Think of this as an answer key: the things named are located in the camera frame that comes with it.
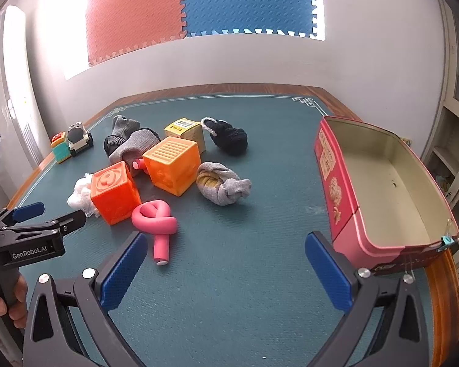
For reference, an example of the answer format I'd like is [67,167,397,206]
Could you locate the white air conditioner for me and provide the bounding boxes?
[0,5,50,207]

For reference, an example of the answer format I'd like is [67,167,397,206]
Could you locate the white black toy truck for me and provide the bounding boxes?
[65,122,93,157]

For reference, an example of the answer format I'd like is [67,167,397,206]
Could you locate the red foam wall mat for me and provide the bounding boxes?
[86,0,186,65]

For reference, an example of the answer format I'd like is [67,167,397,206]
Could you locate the teal orange toy block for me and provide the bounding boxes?
[50,132,72,164]

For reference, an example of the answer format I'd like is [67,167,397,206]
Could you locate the yellow-orange toy cube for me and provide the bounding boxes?
[142,137,201,196]

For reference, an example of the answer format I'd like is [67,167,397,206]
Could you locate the grey yellow sock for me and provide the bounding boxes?
[196,161,252,206]

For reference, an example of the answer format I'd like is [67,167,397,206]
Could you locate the green table mat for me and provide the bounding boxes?
[21,95,342,366]

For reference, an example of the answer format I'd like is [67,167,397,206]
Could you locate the red-orange number cube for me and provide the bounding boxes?
[90,161,141,225]

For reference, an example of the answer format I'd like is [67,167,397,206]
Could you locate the pink tin box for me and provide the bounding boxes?
[314,116,459,274]

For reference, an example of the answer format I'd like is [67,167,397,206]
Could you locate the black knitted sock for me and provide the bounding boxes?
[200,117,248,157]

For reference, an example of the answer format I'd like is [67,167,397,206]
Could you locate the blue foam wall mat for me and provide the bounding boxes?
[183,0,325,41]

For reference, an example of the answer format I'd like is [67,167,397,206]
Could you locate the pink foam knot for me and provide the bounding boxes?
[132,200,177,266]

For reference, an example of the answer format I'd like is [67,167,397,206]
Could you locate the light grey knit glove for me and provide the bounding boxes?
[108,128,161,175]

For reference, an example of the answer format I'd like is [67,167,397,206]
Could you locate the person's left hand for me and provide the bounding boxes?
[0,274,29,339]

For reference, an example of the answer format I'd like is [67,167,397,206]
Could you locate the dark grey sock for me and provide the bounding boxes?
[103,114,141,157]

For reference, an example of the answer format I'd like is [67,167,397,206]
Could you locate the teal binder clip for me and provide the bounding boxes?
[438,235,455,252]

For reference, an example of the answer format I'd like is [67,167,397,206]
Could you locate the yellow medicine box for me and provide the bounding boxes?
[164,118,205,153]

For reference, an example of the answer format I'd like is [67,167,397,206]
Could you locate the white fluffy ball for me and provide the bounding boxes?
[67,173,100,218]

